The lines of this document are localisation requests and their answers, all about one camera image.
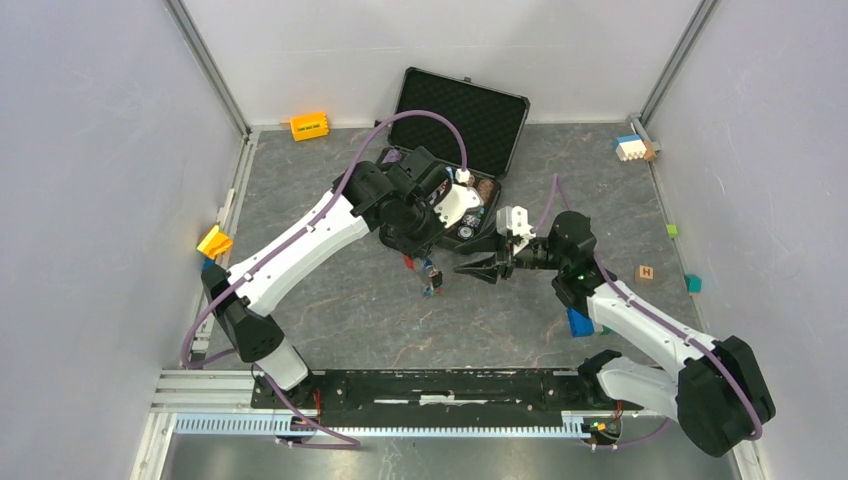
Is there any yellow toy block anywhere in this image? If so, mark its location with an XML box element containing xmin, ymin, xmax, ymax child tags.
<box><xmin>289</xmin><ymin>112</ymin><xmax>330</xmax><ymax>142</ymax></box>

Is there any black poker chip case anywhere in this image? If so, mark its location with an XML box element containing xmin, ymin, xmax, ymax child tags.
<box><xmin>377</xmin><ymin>67</ymin><xmax>530</xmax><ymax>251</ymax></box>

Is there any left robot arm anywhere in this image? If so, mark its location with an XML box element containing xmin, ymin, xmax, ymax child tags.
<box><xmin>192</xmin><ymin>148</ymin><xmax>479</xmax><ymax>408</ymax></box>

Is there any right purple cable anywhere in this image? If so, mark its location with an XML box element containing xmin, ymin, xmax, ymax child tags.
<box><xmin>533</xmin><ymin>174</ymin><xmax>764</xmax><ymax>450</ymax></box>

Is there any wooden letter cube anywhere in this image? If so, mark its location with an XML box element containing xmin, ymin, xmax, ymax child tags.
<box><xmin>634</xmin><ymin>265</ymin><xmax>655</xmax><ymax>284</ymax></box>

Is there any white blue brick stack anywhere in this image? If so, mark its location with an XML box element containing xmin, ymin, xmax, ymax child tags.
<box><xmin>615</xmin><ymin>134</ymin><xmax>656</xmax><ymax>162</ymax></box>

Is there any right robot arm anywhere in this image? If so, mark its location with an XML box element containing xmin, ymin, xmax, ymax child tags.
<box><xmin>455</xmin><ymin>207</ymin><xmax>776</xmax><ymax>457</ymax></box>

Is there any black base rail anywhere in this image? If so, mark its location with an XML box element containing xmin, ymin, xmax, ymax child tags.
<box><xmin>285</xmin><ymin>368</ymin><xmax>641</xmax><ymax>428</ymax></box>

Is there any teal small cube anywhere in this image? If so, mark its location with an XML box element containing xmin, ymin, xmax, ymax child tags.
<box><xmin>684</xmin><ymin>273</ymin><xmax>702</xmax><ymax>295</ymax></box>

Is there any red keyring with key bunch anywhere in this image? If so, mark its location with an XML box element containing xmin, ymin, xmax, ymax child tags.
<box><xmin>403</xmin><ymin>255</ymin><xmax>443</xmax><ymax>298</ymax></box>

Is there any yellow orange block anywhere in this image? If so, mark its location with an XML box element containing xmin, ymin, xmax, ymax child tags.
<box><xmin>196</xmin><ymin>224</ymin><xmax>233</xmax><ymax>260</ymax></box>

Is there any brown poker chip stack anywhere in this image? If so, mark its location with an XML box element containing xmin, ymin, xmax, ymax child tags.
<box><xmin>475</xmin><ymin>178</ymin><xmax>495</xmax><ymax>205</ymax></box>

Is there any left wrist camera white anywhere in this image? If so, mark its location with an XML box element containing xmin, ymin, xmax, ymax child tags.
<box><xmin>432</xmin><ymin>169</ymin><xmax>484</xmax><ymax>229</ymax></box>

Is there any blue white green block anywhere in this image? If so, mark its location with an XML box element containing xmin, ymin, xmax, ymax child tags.
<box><xmin>567</xmin><ymin>308</ymin><xmax>603</xmax><ymax>338</ymax></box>

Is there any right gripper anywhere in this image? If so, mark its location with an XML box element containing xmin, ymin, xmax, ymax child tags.
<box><xmin>453</xmin><ymin>216</ymin><xmax>567</xmax><ymax>285</ymax></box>

